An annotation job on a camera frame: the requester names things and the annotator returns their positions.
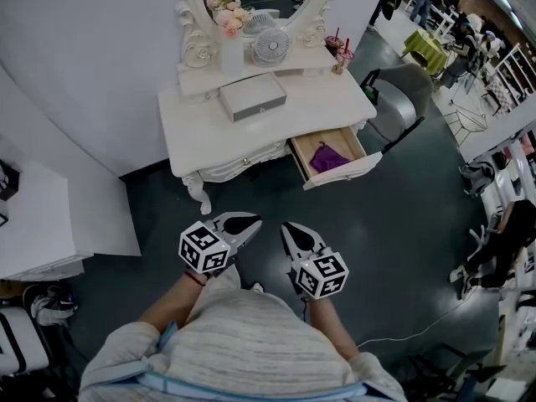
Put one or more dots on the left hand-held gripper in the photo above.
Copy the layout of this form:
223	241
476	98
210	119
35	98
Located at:
203	249

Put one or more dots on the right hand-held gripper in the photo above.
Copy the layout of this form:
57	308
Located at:
322	272

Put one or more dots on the wooden drawer white front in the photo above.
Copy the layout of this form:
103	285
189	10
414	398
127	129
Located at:
335	173

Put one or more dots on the person's left forearm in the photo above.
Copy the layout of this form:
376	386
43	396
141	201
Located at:
176	304

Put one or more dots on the person's right forearm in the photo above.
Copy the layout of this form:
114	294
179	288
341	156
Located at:
331	329

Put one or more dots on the white dressing table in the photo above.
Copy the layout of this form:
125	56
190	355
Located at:
197	124

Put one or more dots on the white drawer cabinet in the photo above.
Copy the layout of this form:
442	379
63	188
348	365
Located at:
33	224

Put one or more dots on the person's white shoe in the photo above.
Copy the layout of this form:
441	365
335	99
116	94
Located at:
257	287

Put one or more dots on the red wrist band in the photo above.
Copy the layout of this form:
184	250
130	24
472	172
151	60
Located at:
196	278

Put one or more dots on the purple cloth pouch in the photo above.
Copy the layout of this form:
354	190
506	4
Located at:
328	159

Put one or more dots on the person's grey striped shirt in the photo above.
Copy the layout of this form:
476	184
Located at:
251	350

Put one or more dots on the grey jewellery box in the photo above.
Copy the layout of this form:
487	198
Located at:
251	92

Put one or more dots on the white vase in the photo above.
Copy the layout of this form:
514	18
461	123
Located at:
231	57

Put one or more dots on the grey padded chair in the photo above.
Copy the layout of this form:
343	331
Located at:
398	99

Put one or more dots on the white desk fan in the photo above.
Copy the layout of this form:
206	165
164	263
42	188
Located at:
271	46

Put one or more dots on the grey backpack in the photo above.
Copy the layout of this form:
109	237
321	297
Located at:
477	178

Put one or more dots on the pink cup with red straw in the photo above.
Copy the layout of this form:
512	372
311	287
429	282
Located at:
333	44
346	57

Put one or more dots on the black chair base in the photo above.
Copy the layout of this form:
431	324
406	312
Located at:
452	371

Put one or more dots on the pink flower bouquet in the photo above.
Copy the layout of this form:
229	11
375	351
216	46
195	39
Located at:
230	25

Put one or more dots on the grey and white bag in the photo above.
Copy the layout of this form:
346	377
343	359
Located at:
52	306

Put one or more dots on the white shelf rack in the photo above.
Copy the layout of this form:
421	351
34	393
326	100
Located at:
517	170

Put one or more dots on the table with green cloth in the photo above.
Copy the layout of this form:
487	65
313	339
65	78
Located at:
427	48

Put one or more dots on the white chair black trim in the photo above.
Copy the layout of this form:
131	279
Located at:
21	341

